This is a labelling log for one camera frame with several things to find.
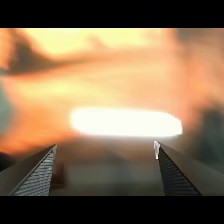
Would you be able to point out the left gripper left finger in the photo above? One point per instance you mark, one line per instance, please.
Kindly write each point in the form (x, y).
(30, 176)

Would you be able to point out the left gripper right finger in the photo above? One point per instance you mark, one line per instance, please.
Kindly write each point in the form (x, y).
(186, 175)

